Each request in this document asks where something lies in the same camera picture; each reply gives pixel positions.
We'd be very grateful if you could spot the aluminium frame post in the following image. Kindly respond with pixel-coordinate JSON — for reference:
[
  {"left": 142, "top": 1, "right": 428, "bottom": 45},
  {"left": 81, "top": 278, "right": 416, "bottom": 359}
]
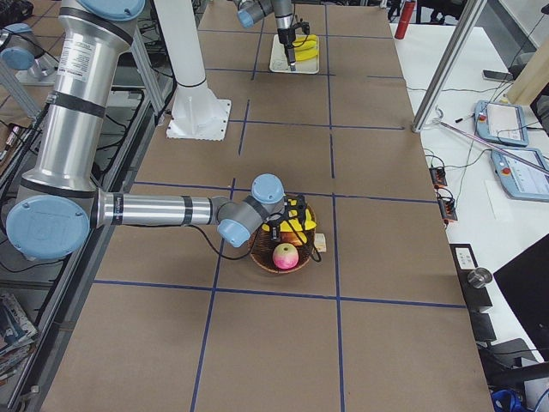
[{"left": 412, "top": 0, "right": 487, "bottom": 133}]

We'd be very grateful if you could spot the yellow banana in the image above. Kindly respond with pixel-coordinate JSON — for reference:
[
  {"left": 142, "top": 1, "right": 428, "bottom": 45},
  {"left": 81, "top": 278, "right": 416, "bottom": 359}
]
[
  {"left": 293, "top": 40, "right": 318, "bottom": 61},
  {"left": 295, "top": 48, "right": 318, "bottom": 62},
  {"left": 279, "top": 219, "right": 317, "bottom": 233},
  {"left": 293, "top": 34, "right": 317, "bottom": 50}
]

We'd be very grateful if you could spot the blue teach pendant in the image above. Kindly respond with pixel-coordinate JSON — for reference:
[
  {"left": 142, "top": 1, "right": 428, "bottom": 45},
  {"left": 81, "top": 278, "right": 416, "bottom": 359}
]
[
  {"left": 491, "top": 148, "right": 548, "bottom": 202},
  {"left": 474, "top": 100, "right": 529, "bottom": 148}
]

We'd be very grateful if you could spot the red yellow mango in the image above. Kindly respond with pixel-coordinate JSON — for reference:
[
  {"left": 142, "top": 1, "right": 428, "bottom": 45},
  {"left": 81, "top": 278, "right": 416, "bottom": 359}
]
[{"left": 281, "top": 232, "right": 308, "bottom": 247}]

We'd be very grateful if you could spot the aluminium frame rack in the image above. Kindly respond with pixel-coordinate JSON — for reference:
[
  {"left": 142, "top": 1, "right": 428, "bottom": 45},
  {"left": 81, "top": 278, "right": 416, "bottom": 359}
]
[{"left": 1, "top": 33, "right": 170, "bottom": 411}]

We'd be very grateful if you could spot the blue teach pendant far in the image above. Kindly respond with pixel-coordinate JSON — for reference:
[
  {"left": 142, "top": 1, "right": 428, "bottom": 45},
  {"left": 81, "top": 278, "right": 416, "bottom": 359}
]
[{"left": 474, "top": 100, "right": 529, "bottom": 148}]

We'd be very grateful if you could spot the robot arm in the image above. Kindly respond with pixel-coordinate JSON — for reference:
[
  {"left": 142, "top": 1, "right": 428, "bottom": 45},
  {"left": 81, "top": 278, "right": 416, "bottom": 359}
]
[
  {"left": 1, "top": 1, "right": 311, "bottom": 260},
  {"left": 233, "top": 0, "right": 311, "bottom": 72}
]

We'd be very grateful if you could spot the metal cup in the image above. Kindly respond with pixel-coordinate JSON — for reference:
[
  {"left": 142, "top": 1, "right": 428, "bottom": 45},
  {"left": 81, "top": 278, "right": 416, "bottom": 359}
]
[{"left": 467, "top": 267, "right": 493, "bottom": 289}]

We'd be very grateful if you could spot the paper price tag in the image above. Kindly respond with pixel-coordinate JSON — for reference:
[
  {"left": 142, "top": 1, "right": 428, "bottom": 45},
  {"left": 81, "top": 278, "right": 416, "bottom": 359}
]
[{"left": 314, "top": 233, "right": 328, "bottom": 253}]

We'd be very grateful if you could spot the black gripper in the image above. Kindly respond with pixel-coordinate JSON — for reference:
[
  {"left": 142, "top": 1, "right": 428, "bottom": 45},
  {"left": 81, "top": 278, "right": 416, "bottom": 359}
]
[
  {"left": 276, "top": 19, "right": 310, "bottom": 71},
  {"left": 268, "top": 195, "right": 309, "bottom": 239}
]

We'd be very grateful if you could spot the white bear tray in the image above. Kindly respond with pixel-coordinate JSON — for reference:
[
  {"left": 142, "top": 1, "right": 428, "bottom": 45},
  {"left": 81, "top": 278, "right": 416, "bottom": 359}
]
[{"left": 269, "top": 34, "right": 320, "bottom": 75}]

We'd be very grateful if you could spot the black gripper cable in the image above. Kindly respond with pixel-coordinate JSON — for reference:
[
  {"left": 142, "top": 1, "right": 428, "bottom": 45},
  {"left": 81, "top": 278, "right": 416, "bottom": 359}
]
[{"left": 195, "top": 225, "right": 325, "bottom": 264}]

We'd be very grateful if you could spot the red bottle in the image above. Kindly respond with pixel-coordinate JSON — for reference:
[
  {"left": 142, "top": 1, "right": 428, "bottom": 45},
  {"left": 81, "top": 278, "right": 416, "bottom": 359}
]
[{"left": 395, "top": 0, "right": 416, "bottom": 39}]

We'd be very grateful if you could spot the metal rod with stand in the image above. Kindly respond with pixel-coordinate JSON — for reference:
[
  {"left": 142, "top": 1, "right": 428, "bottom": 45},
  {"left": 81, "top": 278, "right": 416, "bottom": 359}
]
[{"left": 429, "top": 112, "right": 548, "bottom": 175}]

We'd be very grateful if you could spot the blue teach pendant near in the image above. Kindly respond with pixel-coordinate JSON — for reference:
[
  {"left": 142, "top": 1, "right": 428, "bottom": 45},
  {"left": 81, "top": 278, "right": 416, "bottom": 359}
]
[{"left": 491, "top": 148, "right": 548, "bottom": 202}]

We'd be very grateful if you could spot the pink peach outer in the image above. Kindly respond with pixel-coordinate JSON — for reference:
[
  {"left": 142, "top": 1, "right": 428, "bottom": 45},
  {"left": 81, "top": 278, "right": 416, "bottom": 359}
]
[{"left": 272, "top": 243, "right": 299, "bottom": 270}]

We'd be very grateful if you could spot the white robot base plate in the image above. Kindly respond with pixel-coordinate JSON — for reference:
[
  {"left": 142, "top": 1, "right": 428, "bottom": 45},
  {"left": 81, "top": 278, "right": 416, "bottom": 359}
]
[{"left": 154, "top": 0, "right": 232, "bottom": 141}]

